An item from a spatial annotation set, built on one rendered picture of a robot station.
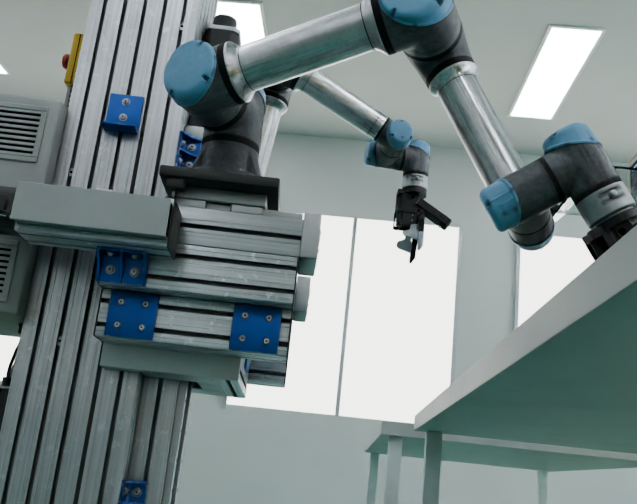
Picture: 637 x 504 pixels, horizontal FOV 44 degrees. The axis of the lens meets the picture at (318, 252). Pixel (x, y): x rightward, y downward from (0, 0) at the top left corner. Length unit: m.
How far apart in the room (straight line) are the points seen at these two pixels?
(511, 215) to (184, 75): 0.64
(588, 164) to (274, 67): 0.57
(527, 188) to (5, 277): 1.02
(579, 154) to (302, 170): 5.52
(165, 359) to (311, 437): 4.65
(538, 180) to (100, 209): 0.72
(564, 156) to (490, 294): 5.25
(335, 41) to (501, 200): 0.42
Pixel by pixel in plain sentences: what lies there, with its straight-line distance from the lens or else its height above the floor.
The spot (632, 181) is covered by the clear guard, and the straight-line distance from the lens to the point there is 1.47.
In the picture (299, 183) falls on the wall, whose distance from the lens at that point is 6.62.
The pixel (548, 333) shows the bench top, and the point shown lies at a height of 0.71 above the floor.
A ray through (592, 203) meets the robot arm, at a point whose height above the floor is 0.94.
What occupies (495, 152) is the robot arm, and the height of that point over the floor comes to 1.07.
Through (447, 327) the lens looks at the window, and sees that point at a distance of 6.33.
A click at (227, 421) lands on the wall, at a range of 6.24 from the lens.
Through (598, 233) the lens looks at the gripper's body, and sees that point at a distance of 1.21.
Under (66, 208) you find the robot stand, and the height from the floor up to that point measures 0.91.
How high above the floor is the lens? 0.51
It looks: 16 degrees up
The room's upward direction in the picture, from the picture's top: 6 degrees clockwise
